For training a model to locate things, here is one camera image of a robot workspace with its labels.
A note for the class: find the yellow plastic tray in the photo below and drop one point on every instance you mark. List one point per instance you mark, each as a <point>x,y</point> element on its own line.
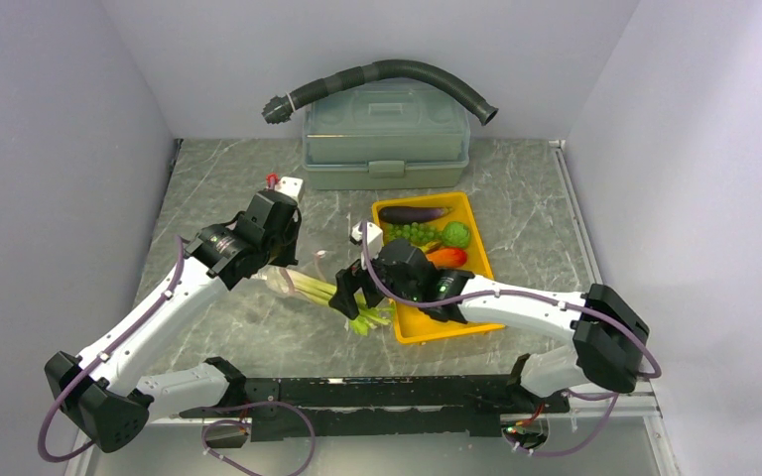
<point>411,325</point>

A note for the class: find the green toy grapes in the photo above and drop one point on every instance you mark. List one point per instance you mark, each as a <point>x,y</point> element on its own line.
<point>417,234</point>

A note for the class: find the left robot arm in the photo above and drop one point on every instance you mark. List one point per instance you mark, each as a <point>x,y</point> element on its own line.
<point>105,389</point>

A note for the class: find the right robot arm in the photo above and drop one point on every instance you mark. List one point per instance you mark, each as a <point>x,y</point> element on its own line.
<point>603,339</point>

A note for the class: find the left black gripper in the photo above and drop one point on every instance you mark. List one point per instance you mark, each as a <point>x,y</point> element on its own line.
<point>289,256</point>

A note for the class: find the orange red toy mango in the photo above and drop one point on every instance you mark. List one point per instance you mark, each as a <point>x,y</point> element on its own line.
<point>448,257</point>

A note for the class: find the purple toy eggplant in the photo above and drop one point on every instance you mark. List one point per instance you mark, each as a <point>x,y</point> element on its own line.
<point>402,215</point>

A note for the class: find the clear zip top bag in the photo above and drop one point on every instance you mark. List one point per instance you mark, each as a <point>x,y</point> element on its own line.
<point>292,283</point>

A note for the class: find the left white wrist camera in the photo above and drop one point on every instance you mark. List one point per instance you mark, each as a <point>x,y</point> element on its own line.
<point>291,187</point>

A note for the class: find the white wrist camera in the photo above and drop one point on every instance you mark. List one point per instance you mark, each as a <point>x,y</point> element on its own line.
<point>368,234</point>
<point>291,187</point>

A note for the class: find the grey plastic storage box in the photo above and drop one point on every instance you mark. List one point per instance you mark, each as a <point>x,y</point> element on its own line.
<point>393,134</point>

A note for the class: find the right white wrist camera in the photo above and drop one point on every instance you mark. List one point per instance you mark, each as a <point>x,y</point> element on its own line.
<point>368,234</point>

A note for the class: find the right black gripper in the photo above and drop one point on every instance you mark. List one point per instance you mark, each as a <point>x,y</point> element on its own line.
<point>347,282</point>

